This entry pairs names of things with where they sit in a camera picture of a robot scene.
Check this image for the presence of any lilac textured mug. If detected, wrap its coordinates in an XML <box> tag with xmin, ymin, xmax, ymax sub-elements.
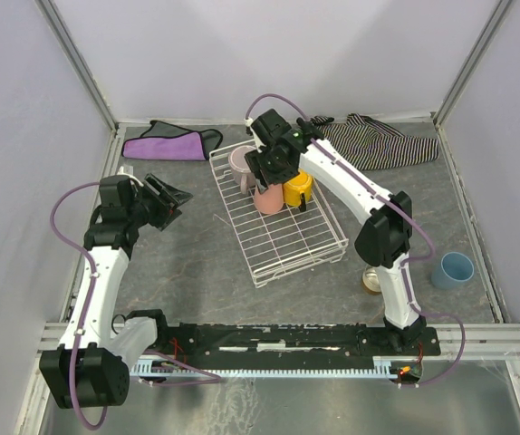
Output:
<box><xmin>228</xmin><ymin>145</ymin><xmax>255</xmax><ymax>195</ymax></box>

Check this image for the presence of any yellow plastic cup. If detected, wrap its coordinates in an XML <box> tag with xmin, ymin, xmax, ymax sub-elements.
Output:
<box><xmin>283</xmin><ymin>170</ymin><xmax>313</xmax><ymax>212</ymax></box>

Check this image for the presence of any pink plastic cup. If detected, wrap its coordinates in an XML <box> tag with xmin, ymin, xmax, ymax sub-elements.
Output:
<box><xmin>254</xmin><ymin>184</ymin><xmax>284</xmax><ymax>215</ymax></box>

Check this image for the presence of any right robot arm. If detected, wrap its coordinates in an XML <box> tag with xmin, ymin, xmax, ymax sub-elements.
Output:
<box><xmin>246</xmin><ymin>109</ymin><xmax>426</xmax><ymax>347</ymax></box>

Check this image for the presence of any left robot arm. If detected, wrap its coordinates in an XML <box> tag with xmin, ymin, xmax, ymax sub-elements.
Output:
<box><xmin>39</xmin><ymin>174</ymin><xmax>193</xmax><ymax>411</ymax></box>

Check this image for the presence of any purple microfiber cloth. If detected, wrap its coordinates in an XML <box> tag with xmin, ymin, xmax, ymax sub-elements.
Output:
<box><xmin>121</xmin><ymin>121</ymin><xmax>223</xmax><ymax>161</ymax></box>

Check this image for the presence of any striped cloth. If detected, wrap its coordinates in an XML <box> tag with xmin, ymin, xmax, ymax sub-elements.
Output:
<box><xmin>310</xmin><ymin>113</ymin><xmax>439</xmax><ymax>171</ymax></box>

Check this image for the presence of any metal steel cup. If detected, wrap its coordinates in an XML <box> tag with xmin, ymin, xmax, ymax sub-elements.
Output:
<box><xmin>361</xmin><ymin>266</ymin><xmax>381</xmax><ymax>295</ymax></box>

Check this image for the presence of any blue plastic cup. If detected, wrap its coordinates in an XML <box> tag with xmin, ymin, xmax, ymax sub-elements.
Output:
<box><xmin>431</xmin><ymin>252</ymin><xmax>475</xmax><ymax>290</ymax></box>

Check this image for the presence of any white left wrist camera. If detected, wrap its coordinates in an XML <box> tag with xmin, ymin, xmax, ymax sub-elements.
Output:
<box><xmin>116</xmin><ymin>165</ymin><xmax>143</xmax><ymax>186</ymax></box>

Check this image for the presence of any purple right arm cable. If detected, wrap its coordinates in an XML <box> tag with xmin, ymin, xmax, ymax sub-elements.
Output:
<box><xmin>245</xmin><ymin>92</ymin><xmax>467</xmax><ymax>391</ymax></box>

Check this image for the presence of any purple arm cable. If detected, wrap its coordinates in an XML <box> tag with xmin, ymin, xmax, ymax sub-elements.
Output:
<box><xmin>49</xmin><ymin>180</ymin><xmax>223</xmax><ymax>430</ymax></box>
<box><xmin>245</xmin><ymin>92</ymin><xmax>467</xmax><ymax>391</ymax></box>

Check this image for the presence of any white wire dish rack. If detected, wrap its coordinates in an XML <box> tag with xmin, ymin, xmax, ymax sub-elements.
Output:
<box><xmin>209</xmin><ymin>140</ymin><xmax>348</xmax><ymax>288</ymax></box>

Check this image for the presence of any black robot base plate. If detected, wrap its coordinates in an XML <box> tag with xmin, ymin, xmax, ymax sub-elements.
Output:
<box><xmin>149</xmin><ymin>324</ymin><xmax>441</xmax><ymax>370</ymax></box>

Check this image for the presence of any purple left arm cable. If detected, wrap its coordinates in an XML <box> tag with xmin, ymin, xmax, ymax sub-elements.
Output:
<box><xmin>49</xmin><ymin>180</ymin><xmax>223</xmax><ymax>430</ymax></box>

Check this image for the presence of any light blue cable duct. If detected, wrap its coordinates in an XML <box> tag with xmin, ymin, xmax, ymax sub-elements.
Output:
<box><xmin>130</xmin><ymin>356</ymin><xmax>422</xmax><ymax>381</ymax></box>

